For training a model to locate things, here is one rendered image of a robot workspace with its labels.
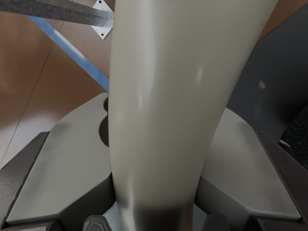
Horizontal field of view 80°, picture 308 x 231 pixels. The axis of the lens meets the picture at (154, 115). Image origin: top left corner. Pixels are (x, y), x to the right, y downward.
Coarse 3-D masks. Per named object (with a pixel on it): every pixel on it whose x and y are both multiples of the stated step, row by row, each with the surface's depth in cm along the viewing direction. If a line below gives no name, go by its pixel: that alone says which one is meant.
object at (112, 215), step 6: (114, 204) 75; (108, 210) 76; (114, 210) 72; (198, 210) 89; (108, 216) 75; (114, 216) 74; (198, 216) 86; (204, 216) 89; (108, 222) 76; (114, 222) 75; (120, 222) 74; (192, 222) 81; (198, 222) 83; (114, 228) 76; (120, 228) 75; (192, 228) 79; (198, 228) 81
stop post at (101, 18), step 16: (0, 0) 69; (16, 0) 74; (32, 0) 79; (48, 0) 88; (64, 0) 100; (48, 16) 92; (64, 16) 100; (80, 16) 109; (96, 16) 121; (112, 16) 131
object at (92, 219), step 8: (96, 216) 5; (208, 216) 5; (216, 216) 5; (224, 216) 5; (88, 224) 5; (96, 224) 5; (104, 224) 5; (208, 224) 5; (216, 224) 5; (224, 224) 5
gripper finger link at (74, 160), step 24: (96, 96) 11; (72, 120) 9; (96, 120) 9; (48, 144) 7; (72, 144) 7; (96, 144) 7; (48, 168) 6; (72, 168) 6; (96, 168) 6; (24, 192) 5; (48, 192) 5; (72, 192) 5; (96, 192) 6; (24, 216) 5; (48, 216) 5; (72, 216) 5
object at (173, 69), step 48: (144, 0) 3; (192, 0) 3; (240, 0) 3; (144, 48) 3; (192, 48) 3; (240, 48) 3; (144, 96) 3; (192, 96) 3; (144, 144) 4; (192, 144) 4; (144, 192) 5; (192, 192) 6
